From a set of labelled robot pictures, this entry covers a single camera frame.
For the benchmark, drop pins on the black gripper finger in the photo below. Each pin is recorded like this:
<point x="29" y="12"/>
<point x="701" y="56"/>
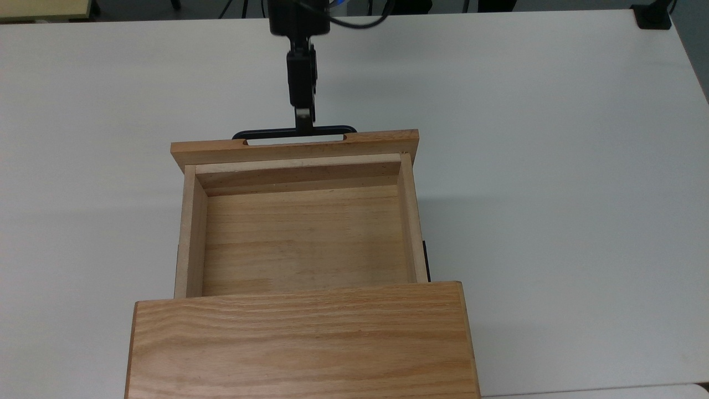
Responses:
<point x="313" y="83"/>
<point x="299" y="77"/>

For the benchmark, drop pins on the wooden drawer cabinet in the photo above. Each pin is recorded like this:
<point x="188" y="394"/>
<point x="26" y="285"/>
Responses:
<point x="302" y="343"/>

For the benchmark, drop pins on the black tripod legs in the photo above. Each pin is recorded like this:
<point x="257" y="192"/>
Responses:
<point x="243" y="6"/>

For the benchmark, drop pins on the dark chair base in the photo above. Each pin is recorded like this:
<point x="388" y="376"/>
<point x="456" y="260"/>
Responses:
<point x="412" y="5"/>

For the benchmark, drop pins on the yellow wooden table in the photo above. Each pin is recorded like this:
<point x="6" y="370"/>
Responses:
<point x="39" y="8"/>

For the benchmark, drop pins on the black table clamp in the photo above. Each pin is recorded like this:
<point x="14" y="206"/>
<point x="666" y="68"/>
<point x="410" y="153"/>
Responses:
<point x="652" y="19"/>

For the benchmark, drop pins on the white side table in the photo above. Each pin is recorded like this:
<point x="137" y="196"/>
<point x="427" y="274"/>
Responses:
<point x="609" y="392"/>

